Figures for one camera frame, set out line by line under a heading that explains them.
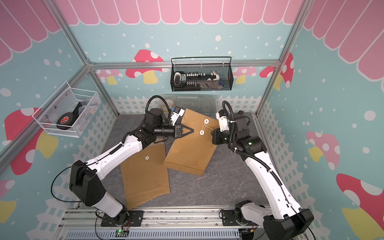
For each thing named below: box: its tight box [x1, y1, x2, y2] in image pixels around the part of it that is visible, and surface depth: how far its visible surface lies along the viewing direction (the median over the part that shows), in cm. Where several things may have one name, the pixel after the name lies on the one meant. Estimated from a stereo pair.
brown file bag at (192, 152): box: [163, 108, 220, 176], surface depth 75 cm
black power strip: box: [173, 71, 216, 89], surface depth 89 cm
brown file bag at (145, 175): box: [120, 141, 171, 211], surface depth 87 cm
